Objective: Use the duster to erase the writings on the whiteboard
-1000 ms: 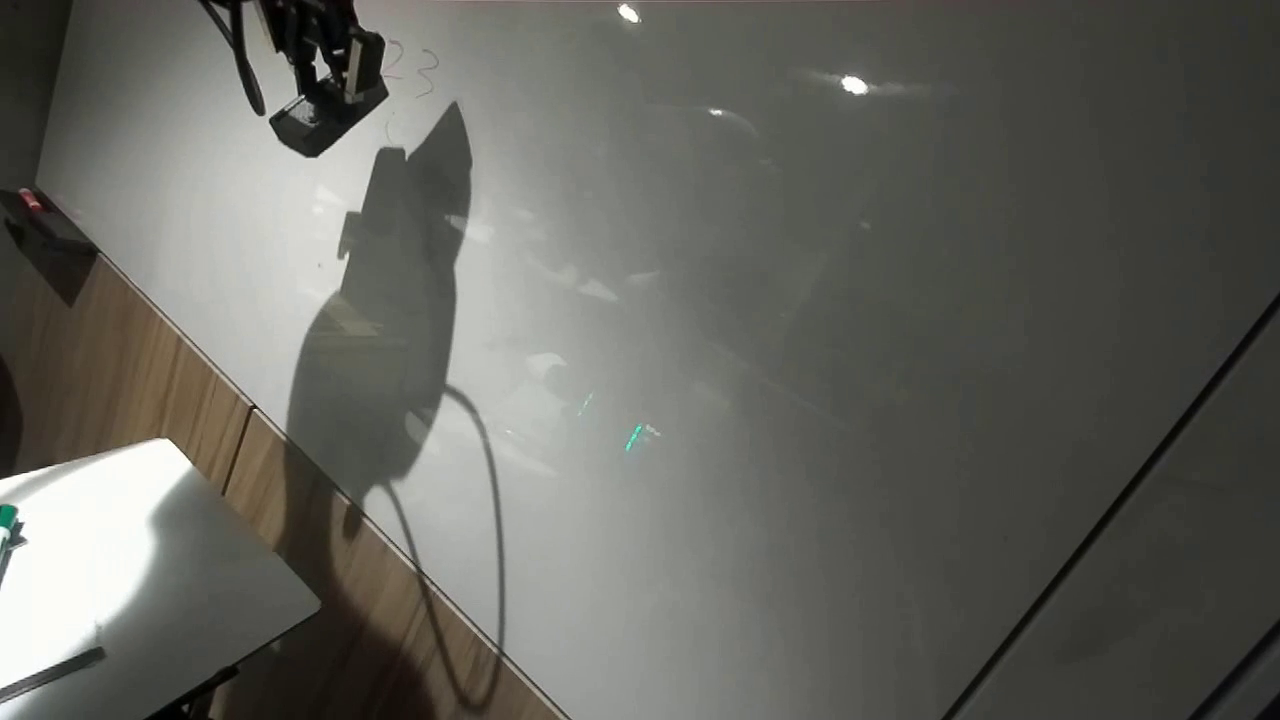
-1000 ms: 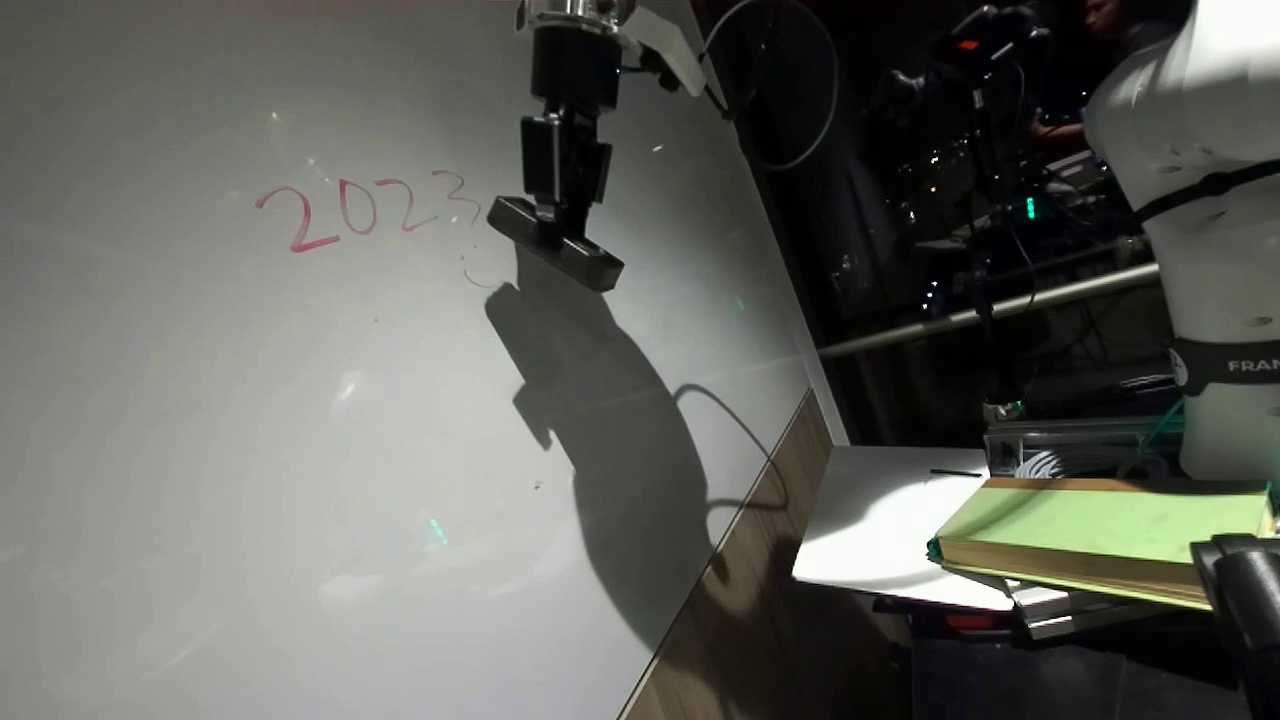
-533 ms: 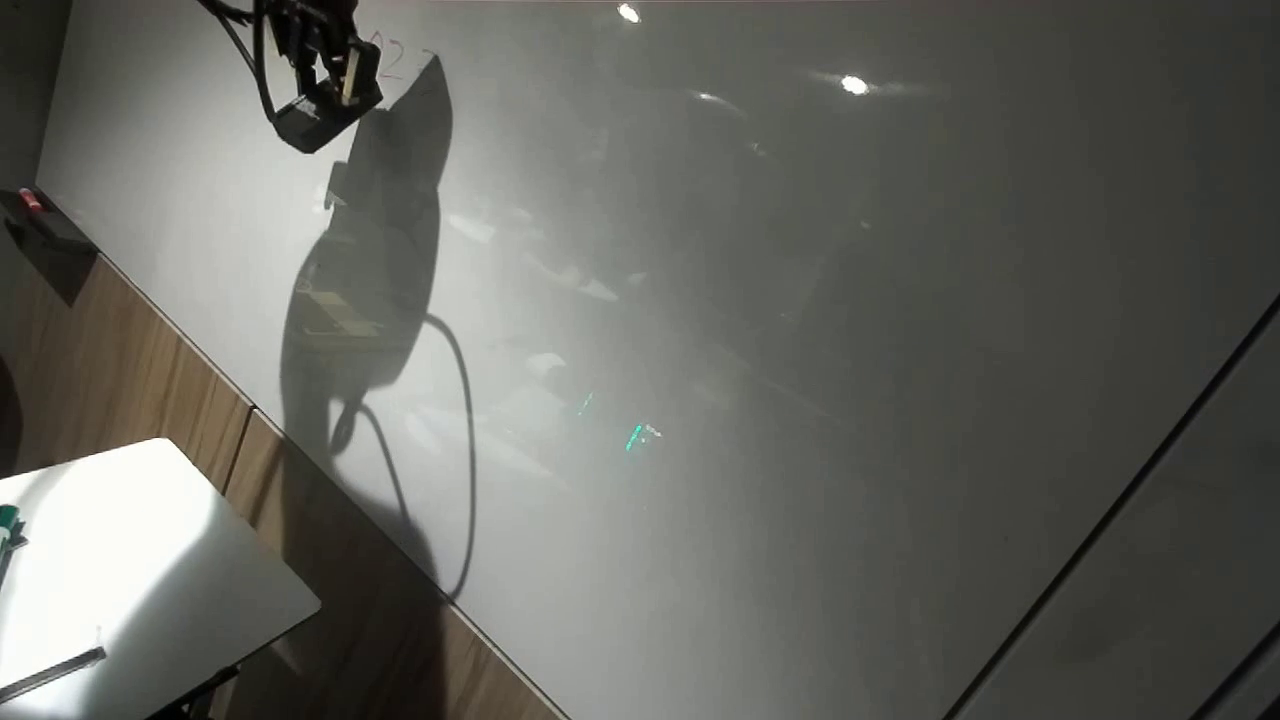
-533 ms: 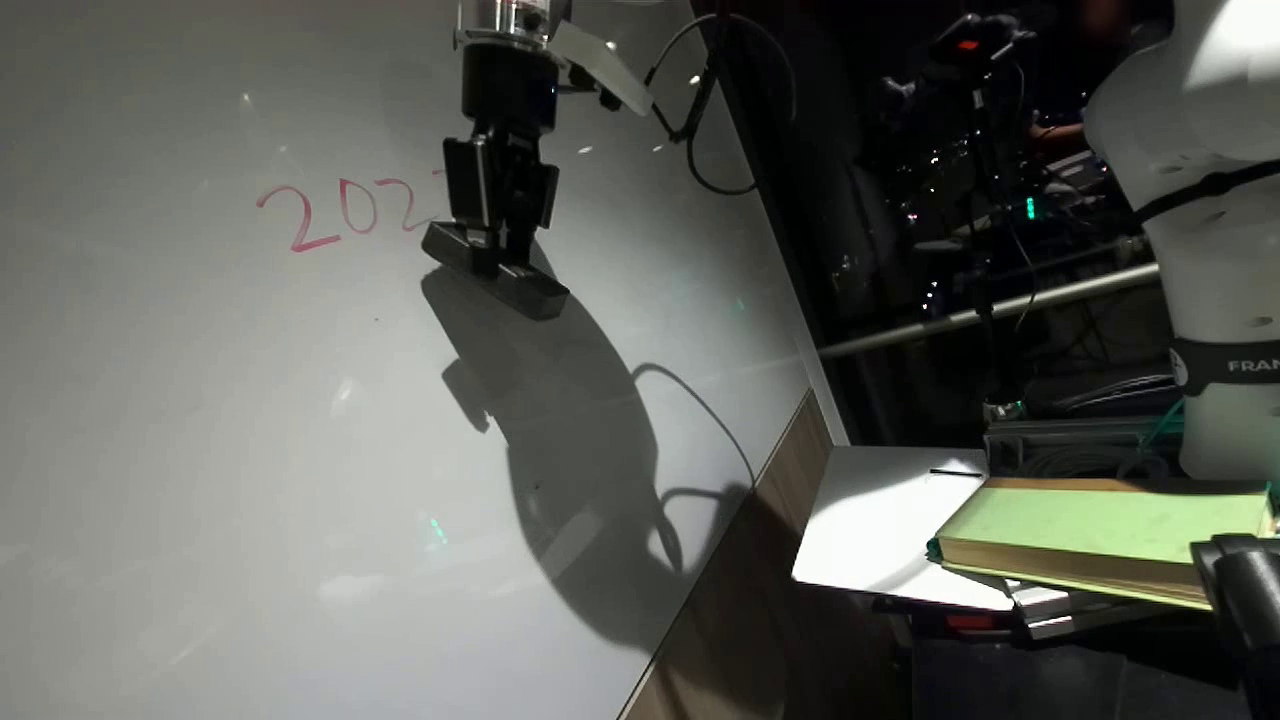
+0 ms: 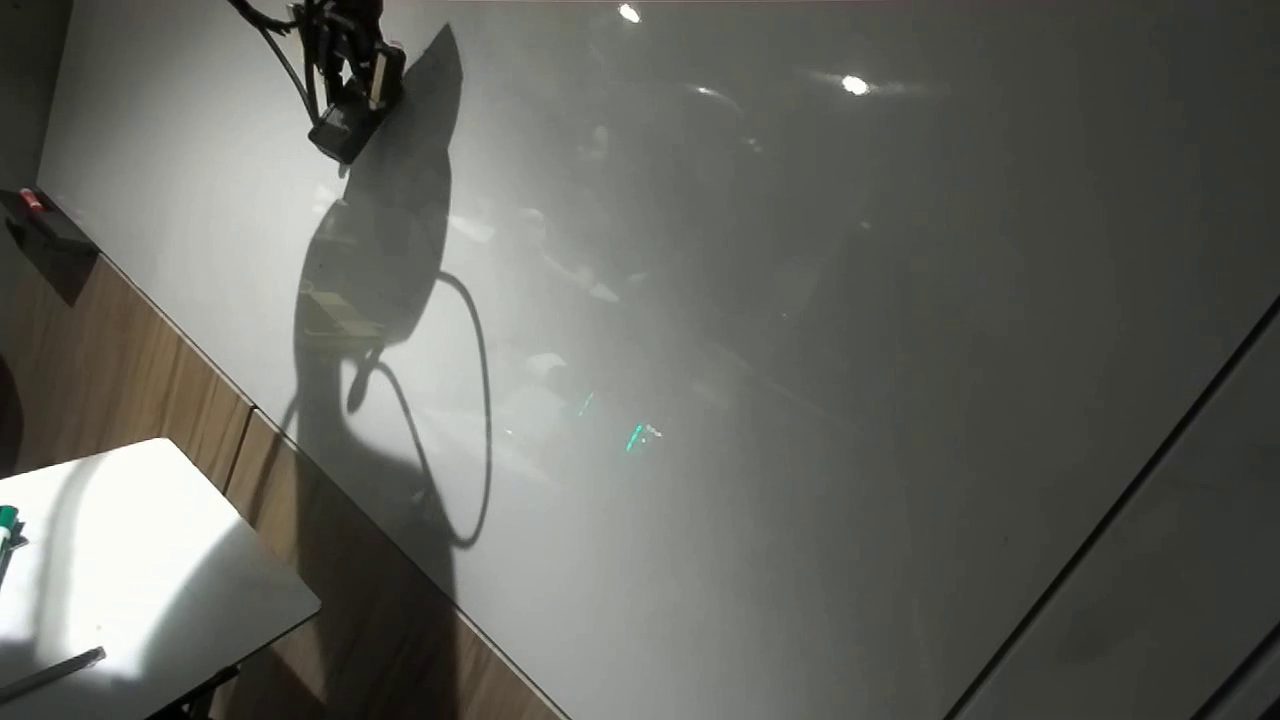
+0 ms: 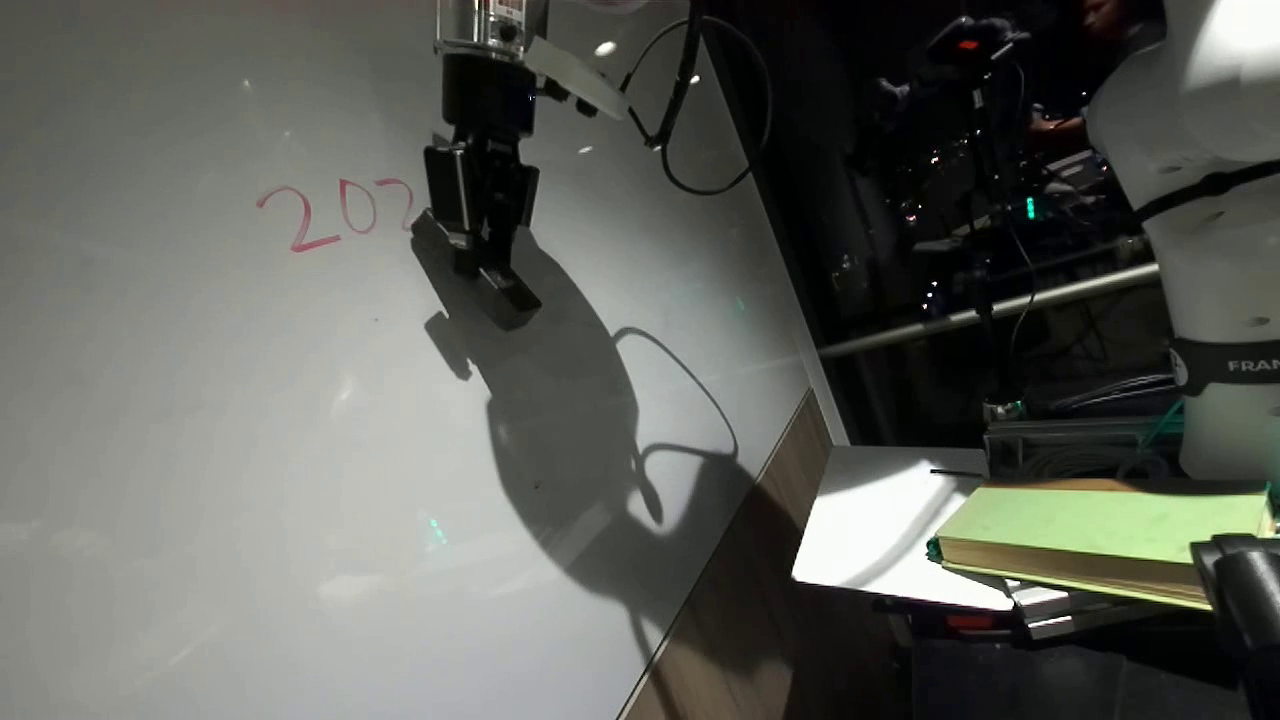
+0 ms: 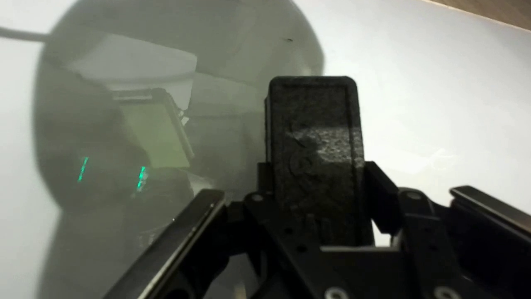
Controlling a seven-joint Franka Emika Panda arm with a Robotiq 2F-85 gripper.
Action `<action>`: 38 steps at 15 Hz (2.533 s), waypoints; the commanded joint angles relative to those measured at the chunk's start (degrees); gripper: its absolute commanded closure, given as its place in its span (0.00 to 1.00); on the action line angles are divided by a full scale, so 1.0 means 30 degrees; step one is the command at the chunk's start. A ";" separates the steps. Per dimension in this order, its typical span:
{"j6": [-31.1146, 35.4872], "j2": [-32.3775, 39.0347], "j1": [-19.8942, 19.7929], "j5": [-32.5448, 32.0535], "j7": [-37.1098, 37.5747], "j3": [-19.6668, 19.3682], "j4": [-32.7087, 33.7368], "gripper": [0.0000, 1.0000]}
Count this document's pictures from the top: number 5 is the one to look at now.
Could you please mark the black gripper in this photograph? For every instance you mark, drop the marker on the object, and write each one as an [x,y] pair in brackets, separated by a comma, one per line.
[346,34]

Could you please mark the dark wall-mounted box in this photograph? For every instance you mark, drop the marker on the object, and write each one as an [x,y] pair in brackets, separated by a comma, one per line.
[62,244]

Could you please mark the small red object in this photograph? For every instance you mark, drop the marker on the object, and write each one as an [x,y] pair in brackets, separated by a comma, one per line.
[30,200]

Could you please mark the small green object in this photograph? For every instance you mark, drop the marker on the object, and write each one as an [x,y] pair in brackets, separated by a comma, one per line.
[8,529]

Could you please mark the large white whiteboard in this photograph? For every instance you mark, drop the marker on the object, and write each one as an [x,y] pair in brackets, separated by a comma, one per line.
[747,360]

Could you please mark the white table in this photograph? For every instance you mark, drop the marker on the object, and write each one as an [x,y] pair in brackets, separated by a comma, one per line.
[134,575]

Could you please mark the thin grey pen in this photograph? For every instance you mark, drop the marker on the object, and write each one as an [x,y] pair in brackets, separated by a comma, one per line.
[48,673]

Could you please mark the black whiteboard duster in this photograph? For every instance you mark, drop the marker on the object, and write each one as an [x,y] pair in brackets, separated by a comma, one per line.
[346,138]

